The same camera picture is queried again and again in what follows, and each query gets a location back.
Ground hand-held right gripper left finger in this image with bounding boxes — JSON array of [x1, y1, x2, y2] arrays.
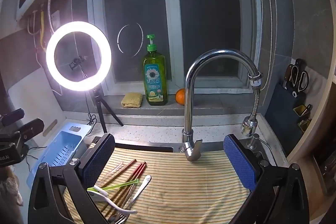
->
[[28, 133, 116, 224]]

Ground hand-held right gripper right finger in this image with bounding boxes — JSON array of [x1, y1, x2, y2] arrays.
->
[[223, 134, 310, 224]]

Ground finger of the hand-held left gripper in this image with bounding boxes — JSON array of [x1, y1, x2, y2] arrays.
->
[[0, 108, 25, 127], [0, 119, 45, 141]]

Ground clear plastic spoon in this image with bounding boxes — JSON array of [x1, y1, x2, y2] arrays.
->
[[100, 161, 124, 185]]

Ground green plastic spoon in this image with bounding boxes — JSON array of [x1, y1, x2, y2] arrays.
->
[[87, 179, 139, 192]]

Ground blue drain basket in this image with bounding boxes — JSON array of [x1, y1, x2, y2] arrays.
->
[[26, 122, 92, 188]]

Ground white plastic spoon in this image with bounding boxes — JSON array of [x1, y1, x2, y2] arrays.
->
[[87, 185, 138, 215]]

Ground metal sink knob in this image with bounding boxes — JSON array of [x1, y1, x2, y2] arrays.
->
[[247, 134, 262, 150]]

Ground white cutting board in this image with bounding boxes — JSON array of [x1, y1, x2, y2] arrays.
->
[[8, 77, 66, 140]]

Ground flexible metal faucet sprayer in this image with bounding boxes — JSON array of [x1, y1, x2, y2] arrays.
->
[[241, 72, 263, 137]]

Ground steel sink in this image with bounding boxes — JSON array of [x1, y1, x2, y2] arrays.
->
[[89, 136, 279, 161]]

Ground striped yellow cloth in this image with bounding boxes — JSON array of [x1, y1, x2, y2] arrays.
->
[[63, 147, 263, 224]]

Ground dark blue cutting board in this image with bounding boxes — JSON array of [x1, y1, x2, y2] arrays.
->
[[265, 82, 306, 155]]

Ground yellow sponge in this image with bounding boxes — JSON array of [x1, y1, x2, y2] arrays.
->
[[121, 92, 143, 108]]

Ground chrome faucet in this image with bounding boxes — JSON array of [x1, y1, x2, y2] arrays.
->
[[179, 49, 263, 162]]

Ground orange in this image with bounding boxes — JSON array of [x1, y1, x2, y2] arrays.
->
[[175, 88, 187, 105]]

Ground green dish soap bottle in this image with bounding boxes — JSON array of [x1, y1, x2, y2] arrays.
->
[[143, 34, 168, 106]]

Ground black knotted cable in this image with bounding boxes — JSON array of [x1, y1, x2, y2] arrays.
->
[[85, 90, 99, 127]]

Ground white wall cable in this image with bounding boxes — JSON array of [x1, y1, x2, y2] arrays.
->
[[27, 11, 40, 36]]

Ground yellow gas hose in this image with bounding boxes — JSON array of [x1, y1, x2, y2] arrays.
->
[[39, 10, 47, 52]]

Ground black-handled scissors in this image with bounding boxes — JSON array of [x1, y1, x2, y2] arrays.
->
[[298, 70, 310, 92]]

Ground flexible metal hose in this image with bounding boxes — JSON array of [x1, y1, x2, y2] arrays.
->
[[46, 0, 57, 36]]

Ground white ring light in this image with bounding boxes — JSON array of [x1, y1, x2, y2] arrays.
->
[[45, 21, 112, 90]]

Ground white window frame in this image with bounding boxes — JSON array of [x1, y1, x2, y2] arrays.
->
[[87, 0, 263, 98]]

